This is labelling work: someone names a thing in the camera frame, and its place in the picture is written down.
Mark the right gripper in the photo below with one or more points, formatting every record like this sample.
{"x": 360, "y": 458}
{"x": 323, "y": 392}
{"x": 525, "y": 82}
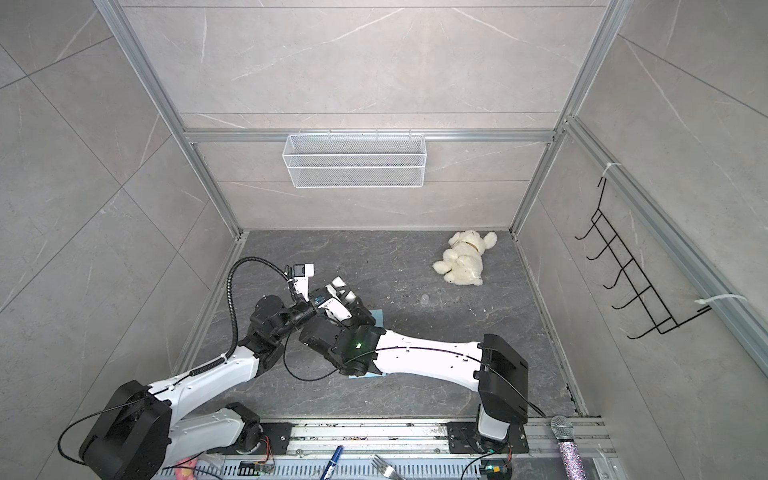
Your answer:
{"x": 358, "y": 312}

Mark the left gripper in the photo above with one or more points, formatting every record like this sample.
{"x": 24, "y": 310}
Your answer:
{"x": 309, "y": 304}

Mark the light blue envelope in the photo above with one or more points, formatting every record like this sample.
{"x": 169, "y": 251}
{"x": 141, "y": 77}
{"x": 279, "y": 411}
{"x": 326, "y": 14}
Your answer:
{"x": 377, "y": 318}

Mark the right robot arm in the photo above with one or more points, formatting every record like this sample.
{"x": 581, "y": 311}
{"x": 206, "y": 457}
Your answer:
{"x": 349, "y": 337}

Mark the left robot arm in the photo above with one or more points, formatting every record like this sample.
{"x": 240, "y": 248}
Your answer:
{"x": 136, "y": 434}

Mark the white plush teddy bear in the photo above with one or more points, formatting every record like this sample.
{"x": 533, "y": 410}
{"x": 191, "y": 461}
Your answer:
{"x": 461, "y": 263}

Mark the blue marker pen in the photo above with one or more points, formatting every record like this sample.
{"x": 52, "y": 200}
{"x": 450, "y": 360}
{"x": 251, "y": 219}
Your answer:
{"x": 332, "y": 464}

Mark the silver fork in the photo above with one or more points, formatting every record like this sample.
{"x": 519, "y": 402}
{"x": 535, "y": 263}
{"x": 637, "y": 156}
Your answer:
{"x": 385, "y": 469}

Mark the pink small object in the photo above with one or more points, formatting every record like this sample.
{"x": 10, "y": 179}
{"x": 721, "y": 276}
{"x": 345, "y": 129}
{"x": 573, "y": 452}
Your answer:
{"x": 186, "y": 470}

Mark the glitter pink microphone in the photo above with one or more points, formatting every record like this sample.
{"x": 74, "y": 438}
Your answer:
{"x": 563, "y": 431}

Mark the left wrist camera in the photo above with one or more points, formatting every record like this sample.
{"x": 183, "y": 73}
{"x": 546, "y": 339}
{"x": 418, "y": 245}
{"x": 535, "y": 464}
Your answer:
{"x": 299, "y": 279}

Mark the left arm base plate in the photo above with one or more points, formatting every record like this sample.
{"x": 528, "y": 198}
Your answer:
{"x": 256, "y": 439}

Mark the white wire mesh basket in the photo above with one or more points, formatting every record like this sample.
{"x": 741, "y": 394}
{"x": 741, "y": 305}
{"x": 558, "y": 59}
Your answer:
{"x": 355, "y": 160}

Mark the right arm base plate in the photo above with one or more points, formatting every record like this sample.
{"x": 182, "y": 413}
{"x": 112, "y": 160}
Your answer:
{"x": 463, "y": 438}

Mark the black wire hook rack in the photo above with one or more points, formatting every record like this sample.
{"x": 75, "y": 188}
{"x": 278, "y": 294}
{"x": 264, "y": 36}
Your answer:
{"x": 631, "y": 273}

